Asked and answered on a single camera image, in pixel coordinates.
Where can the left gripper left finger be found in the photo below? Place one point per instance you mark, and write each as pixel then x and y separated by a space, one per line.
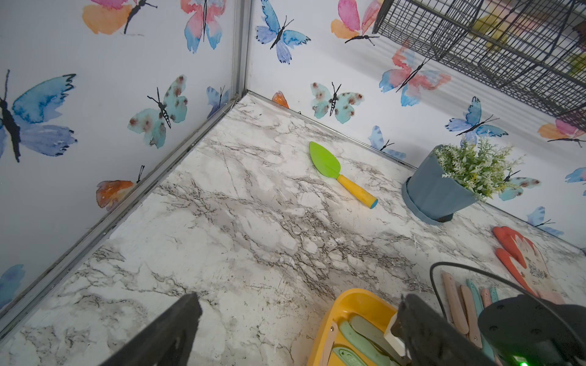
pixel 168 340

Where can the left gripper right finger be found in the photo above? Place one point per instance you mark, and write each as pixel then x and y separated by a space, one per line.
pixel 429 339

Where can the pink folding fruit knife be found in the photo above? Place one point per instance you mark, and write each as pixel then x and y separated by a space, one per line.
pixel 457 312

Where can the pink ceramic knife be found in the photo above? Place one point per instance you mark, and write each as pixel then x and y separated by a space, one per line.
pixel 486 298

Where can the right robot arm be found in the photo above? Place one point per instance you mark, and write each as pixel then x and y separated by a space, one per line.
pixel 527 330

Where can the yellow storage box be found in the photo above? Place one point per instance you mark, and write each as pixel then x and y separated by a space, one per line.
pixel 355 301

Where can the small teal folding knife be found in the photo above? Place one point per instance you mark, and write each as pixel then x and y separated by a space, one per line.
pixel 348 356

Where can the red white garden glove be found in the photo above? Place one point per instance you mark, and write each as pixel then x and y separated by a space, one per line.
pixel 525 262

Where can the potted green plant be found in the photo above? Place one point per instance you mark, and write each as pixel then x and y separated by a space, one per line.
pixel 453 177

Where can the green yellow toy trowel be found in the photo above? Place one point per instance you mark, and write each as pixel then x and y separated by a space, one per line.
pixel 329 166

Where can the black wire wall basket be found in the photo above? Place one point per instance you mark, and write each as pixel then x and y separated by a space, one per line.
pixel 532 51

